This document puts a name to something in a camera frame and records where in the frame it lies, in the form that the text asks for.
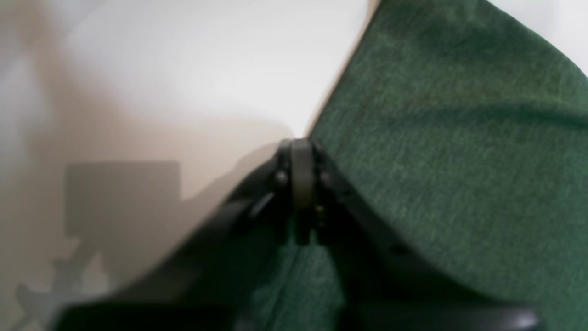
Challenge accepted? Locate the dark green t-shirt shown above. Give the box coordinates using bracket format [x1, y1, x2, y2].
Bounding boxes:
[250, 0, 588, 331]

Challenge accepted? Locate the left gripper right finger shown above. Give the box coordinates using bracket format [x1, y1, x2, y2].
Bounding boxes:
[301, 139, 540, 331]

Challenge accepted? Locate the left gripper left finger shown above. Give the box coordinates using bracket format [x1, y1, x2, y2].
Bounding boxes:
[53, 139, 302, 331]

